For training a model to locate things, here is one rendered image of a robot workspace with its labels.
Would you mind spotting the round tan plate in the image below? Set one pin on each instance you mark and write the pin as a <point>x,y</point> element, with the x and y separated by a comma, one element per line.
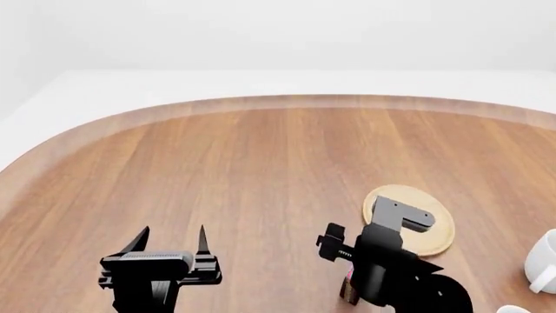
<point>434,234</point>

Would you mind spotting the grey right gripper camera mount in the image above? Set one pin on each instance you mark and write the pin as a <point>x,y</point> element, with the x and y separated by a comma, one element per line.
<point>397,213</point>

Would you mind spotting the small white cup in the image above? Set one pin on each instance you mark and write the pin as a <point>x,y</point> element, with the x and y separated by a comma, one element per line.
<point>514,309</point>

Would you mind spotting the grey left gripper camera box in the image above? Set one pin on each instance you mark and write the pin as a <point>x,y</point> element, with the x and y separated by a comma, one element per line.
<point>152,259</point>

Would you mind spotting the brown chocolate pudding box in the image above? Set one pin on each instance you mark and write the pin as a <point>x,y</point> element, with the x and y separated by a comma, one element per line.
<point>348,288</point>

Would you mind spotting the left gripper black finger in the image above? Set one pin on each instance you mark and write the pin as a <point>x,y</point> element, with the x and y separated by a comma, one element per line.
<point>202,243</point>
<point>138,241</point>

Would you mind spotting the white ceramic mug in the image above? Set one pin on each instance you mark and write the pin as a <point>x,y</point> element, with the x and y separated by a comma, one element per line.
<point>543,261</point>

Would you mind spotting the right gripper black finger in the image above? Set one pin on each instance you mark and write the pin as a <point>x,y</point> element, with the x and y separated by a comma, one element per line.
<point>332,241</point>

